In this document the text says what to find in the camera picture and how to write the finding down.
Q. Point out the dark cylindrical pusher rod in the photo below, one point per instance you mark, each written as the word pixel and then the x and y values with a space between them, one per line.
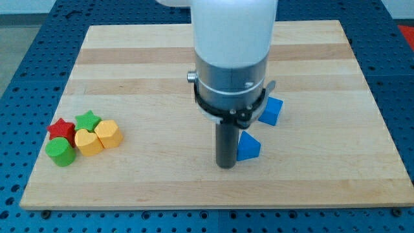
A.
pixel 226 143

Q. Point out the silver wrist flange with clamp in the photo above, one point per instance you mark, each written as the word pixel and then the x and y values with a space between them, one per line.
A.
pixel 235 96

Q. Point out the blue triangle block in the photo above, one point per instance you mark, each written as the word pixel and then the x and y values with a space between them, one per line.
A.
pixel 248 147

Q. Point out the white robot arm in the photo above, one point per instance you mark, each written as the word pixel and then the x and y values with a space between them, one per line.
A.
pixel 232 40

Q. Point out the blue cube block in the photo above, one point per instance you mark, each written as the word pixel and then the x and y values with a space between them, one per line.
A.
pixel 271 113

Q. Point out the wooden board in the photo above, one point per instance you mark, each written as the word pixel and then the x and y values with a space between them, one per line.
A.
pixel 329 149

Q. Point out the yellow hexagon block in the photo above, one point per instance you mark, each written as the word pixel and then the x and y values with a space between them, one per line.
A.
pixel 109 133

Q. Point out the yellow heart block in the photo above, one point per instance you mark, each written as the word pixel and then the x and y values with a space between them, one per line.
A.
pixel 88 143

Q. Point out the green star block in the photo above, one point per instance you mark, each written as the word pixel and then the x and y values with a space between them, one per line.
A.
pixel 87 121

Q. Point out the red star block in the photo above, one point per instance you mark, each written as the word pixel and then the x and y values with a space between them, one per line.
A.
pixel 64 129

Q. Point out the green cylinder block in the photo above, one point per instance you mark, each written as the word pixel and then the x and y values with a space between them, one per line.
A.
pixel 60 151

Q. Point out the red object at edge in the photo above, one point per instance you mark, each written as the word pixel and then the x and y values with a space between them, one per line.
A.
pixel 408 34

